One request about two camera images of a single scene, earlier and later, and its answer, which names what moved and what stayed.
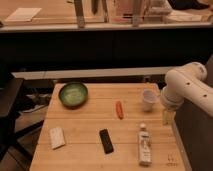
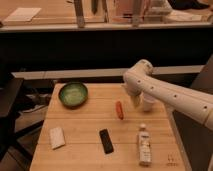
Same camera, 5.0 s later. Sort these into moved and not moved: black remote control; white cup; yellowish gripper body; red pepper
Moved: yellowish gripper body
Not moved: black remote control; white cup; red pepper
